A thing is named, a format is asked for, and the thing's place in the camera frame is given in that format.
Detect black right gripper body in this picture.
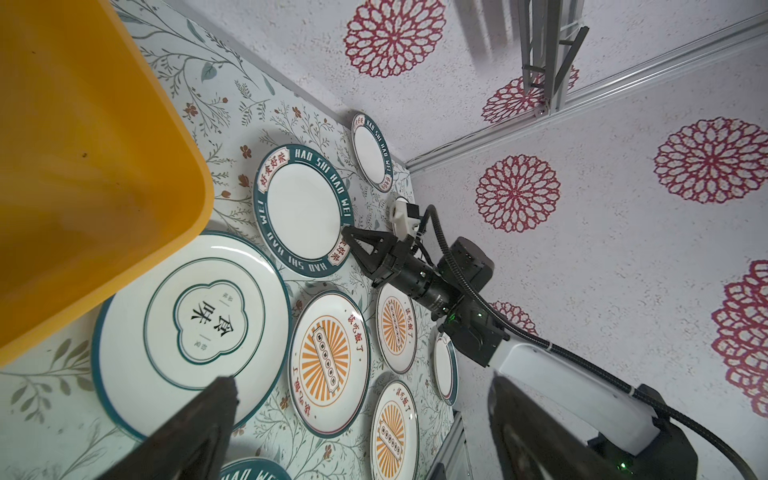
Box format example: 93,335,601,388
371,241,462,320

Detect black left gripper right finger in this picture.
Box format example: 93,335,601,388
488,375,621,479

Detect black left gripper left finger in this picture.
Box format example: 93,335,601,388
101,377,239,479

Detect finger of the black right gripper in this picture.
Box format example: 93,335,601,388
350,242,390,287
342,226,396,249

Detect green-rim red-line plate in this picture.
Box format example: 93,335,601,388
432,332,459,406

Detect large orange sunburst plate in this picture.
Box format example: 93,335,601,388
369,380,420,480

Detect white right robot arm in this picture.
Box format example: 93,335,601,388
342,227,698,479

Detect yellow plastic bin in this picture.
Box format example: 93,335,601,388
1,1,213,363

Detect medium orange sunburst plate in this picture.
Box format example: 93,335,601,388
376,284,417,375

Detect black plate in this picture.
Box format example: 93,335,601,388
220,457,291,480

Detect small green-rim lettered plate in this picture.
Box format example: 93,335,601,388
351,113,394,193

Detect large green-rim lettered plate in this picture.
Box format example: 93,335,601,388
252,144,354,278

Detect large white clover-emblem plate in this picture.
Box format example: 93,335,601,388
91,231,293,440

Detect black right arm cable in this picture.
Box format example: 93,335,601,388
417,204,760,480

